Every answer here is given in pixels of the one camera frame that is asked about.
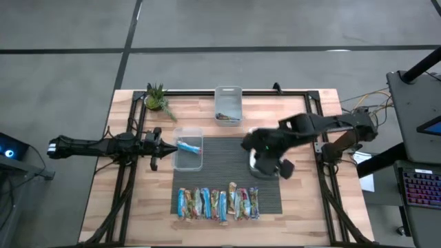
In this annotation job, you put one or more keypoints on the black metal pole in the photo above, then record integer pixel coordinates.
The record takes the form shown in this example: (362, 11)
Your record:
(422, 65)

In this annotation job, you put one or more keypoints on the small black frame clamp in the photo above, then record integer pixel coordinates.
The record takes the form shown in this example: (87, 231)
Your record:
(276, 87)

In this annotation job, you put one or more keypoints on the grey side stand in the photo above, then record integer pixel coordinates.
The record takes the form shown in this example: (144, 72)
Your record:
(34, 172)

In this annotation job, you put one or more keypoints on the black backlit keyboard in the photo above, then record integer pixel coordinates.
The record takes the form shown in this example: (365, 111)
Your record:
(422, 189)

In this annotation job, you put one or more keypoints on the dark grey workstation desk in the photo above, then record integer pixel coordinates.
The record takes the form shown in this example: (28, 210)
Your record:
(410, 110)

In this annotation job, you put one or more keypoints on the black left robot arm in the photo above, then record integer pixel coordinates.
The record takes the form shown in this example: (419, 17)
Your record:
(86, 146)

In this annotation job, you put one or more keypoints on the yellow brown Chewy granola bar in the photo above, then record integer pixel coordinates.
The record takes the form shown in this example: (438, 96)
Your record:
(232, 196)

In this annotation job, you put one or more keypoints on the dark purple granola bar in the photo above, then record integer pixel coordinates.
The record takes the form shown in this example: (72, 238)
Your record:
(227, 117)

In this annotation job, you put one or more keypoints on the large white plastic bin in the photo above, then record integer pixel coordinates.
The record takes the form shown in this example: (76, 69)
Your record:
(252, 162)

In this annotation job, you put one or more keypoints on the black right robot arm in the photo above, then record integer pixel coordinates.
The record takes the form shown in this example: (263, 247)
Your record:
(330, 122)

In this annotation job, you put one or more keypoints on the white paper sheet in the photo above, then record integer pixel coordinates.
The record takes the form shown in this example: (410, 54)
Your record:
(368, 180)

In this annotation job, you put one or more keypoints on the black computer with blue light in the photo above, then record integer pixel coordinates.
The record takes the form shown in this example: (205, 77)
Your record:
(13, 144)

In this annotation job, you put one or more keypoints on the blue granola bar orange end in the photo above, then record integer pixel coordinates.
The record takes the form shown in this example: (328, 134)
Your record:
(181, 203)

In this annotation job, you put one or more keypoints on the grey woven table mat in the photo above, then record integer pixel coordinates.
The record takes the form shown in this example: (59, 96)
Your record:
(224, 162)

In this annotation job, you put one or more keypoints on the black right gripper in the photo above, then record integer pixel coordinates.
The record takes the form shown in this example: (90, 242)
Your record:
(267, 151)

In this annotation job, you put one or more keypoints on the small white plastic bin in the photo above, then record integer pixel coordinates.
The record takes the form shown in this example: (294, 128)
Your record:
(228, 100)

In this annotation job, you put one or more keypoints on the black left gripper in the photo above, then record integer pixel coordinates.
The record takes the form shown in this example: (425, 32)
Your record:
(153, 146)

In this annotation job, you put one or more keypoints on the grey keyboard desk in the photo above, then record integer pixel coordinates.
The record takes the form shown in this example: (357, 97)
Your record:
(423, 224)

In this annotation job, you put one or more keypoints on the blue yellow silver granola bar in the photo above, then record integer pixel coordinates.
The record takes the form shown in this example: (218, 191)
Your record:
(223, 206)

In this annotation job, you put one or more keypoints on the clear translucent plastic bin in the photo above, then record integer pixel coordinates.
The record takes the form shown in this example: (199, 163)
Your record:
(187, 165)

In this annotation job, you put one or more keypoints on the black tablet screen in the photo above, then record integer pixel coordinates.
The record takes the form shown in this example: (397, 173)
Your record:
(432, 128)

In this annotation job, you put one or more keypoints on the red silver chocolate chip bar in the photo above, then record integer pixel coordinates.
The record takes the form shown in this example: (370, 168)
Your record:
(238, 206)

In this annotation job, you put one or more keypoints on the potted succulent plant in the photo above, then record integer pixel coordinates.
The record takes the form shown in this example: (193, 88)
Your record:
(155, 100)

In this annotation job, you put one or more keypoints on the silver metal bracket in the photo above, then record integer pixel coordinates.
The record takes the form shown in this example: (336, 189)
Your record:
(318, 148)

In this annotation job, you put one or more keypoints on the blue red-ended granola bar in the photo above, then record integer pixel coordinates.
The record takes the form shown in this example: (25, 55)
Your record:
(189, 147)

